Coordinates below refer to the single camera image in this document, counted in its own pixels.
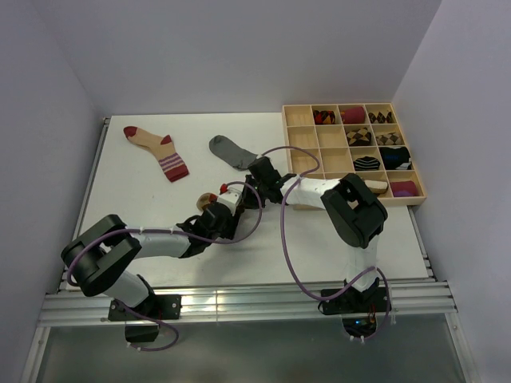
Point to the beige rolled sock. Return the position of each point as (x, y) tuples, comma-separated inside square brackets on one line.
[(377, 187)]

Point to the grey brown argyle rolled sock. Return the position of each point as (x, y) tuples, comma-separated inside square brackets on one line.
[(389, 139)]

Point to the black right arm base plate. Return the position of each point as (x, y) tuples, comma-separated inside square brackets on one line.
[(366, 305)]

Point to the tan sock with purple stripes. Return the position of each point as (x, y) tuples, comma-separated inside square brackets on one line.
[(162, 148)]

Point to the red orange argyle rolled sock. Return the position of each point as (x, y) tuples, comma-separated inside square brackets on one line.
[(324, 116)]

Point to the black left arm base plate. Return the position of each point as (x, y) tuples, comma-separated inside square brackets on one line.
[(145, 322)]

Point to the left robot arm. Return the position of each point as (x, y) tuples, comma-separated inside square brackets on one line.
[(99, 258)]

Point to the magenta purple rolled sock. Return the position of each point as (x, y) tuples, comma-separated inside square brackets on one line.
[(404, 189)]

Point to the brown white argyle rolled sock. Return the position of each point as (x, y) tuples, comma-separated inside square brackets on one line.
[(386, 117)]

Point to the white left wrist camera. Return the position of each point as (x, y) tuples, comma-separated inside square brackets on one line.
[(229, 197)]

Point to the black white striped rolled sock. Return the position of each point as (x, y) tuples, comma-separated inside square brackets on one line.
[(366, 164)]

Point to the crimson rolled sock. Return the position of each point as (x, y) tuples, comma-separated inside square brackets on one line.
[(354, 115)]

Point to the tan orange argyle sock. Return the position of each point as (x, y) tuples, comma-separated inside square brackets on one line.
[(205, 199)]

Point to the brown tan argyle rolled sock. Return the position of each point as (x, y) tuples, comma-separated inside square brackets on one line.
[(359, 138)]

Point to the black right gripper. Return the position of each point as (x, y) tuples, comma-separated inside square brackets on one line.
[(247, 202)]

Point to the wooden compartment tray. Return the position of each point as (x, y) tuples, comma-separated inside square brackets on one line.
[(322, 151)]

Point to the black blue rolled sock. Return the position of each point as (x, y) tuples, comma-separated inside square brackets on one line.
[(396, 158)]

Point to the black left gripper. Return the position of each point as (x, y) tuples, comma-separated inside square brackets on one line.
[(231, 225)]

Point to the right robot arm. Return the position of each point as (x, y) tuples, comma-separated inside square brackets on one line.
[(355, 213)]

